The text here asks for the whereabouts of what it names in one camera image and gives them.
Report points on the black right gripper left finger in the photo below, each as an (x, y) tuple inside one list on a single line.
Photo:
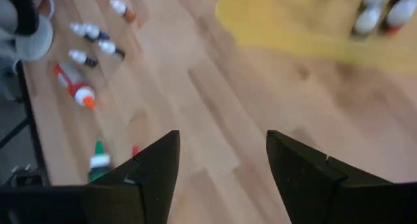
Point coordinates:
[(114, 201)]

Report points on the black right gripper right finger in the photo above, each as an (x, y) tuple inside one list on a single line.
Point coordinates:
[(325, 198)]

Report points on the large green food coloring bottle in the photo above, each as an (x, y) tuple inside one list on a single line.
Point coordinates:
[(99, 162)]

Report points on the large red food coloring bottle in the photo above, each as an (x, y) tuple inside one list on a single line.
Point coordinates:
[(135, 151)]

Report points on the large orange food coloring bottle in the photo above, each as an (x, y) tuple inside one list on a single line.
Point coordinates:
[(73, 84)]

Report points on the yellow translucent plastic bin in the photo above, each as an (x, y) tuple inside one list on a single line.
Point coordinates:
[(277, 22)]

